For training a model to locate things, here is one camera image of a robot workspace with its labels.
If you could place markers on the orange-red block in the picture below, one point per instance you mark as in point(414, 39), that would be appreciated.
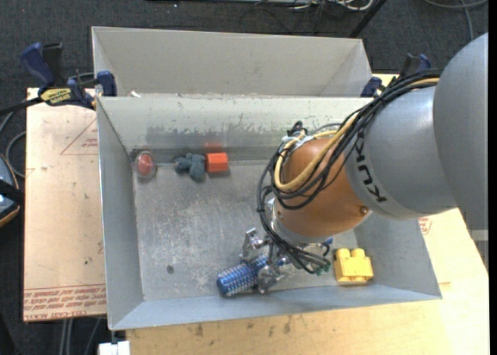
point(216, 162)

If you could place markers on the grey metal bin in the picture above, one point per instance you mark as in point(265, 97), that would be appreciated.
point(186, 229)

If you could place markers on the dark teal toy animal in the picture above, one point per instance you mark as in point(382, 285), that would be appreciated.
point(192, 167)

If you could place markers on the red ball in clear dome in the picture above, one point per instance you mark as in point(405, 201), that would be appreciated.
point(144, 165)

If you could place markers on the blue studded roller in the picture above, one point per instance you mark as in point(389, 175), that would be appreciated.
point(238, 279)

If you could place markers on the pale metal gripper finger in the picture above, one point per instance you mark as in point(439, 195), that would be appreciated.
point(252, 241)
point(268, 280)

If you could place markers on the yellow toy brick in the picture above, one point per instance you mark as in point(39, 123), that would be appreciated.
point(351, 268)

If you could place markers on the brown cardboard board, red print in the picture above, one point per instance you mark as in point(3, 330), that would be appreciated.
point(62, 209)

